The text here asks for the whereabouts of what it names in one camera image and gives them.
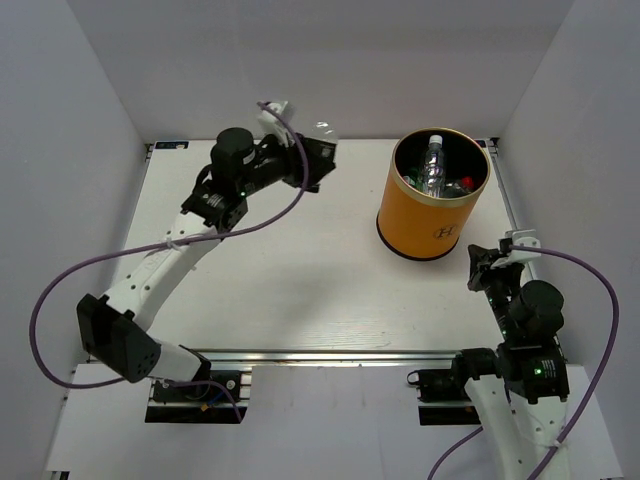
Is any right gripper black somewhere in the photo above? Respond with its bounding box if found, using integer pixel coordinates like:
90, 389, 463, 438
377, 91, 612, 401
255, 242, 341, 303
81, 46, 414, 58
467, 243, 523, 339

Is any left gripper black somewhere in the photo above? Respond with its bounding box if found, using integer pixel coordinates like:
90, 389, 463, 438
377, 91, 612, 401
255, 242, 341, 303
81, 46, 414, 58
238, 126, 336, 197

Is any red label Nongfu water bottle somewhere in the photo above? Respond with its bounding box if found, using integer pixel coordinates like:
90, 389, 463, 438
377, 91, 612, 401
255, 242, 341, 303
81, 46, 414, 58
446, 176, 475, 196

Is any clear unlabelled plastic bottle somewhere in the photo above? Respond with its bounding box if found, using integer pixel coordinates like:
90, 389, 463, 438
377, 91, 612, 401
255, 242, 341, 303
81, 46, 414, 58
421, 135, 446, 198

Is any green plastic bottle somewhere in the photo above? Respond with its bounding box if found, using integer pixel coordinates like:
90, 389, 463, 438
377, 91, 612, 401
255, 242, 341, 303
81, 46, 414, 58
403, 174, 422, 190

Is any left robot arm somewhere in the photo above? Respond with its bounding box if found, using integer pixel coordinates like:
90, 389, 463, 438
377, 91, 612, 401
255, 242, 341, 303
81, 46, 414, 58
76, 127, 336, 399

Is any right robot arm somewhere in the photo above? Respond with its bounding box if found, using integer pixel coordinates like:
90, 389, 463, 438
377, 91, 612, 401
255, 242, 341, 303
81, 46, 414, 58
451, 245, 571, 479

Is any orange cylindrical bin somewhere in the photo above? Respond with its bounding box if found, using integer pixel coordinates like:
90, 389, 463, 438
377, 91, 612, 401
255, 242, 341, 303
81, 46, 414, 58
376, 127, 491, 261

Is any blue sticker on table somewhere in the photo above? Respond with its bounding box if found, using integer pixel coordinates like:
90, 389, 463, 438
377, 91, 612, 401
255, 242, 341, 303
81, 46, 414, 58
154, 141, 189, 150

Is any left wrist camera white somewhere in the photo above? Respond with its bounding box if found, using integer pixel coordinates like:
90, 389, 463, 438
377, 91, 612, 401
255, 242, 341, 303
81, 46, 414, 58
257, 101, 295, 147

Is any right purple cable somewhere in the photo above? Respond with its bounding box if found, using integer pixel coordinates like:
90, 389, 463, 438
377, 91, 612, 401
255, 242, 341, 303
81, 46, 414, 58
427, 244, 620, 480

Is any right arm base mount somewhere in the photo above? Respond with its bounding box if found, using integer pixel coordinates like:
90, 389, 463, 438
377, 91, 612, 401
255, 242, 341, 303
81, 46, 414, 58
406, 348, 495, 426

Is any aluminium table edge rail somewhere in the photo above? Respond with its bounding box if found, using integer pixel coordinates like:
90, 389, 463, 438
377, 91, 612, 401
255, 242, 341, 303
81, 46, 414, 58
200, 349, 457, 365

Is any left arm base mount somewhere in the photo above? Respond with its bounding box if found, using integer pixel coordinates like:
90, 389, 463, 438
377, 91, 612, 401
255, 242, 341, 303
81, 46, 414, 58
145, 368, 252, 425

